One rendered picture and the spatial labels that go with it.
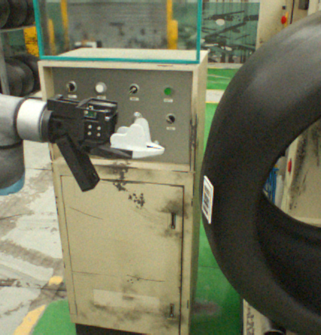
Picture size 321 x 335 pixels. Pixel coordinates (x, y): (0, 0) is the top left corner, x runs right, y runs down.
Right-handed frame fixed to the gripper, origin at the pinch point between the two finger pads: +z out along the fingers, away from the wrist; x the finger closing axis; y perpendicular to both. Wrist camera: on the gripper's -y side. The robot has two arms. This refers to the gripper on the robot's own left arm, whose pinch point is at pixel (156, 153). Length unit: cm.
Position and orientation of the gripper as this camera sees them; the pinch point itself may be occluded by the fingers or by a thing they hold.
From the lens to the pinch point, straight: 67.3
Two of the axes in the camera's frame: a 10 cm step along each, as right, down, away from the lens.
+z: 9.8, 1.8, -1.2
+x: 1.9, -3.9, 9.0
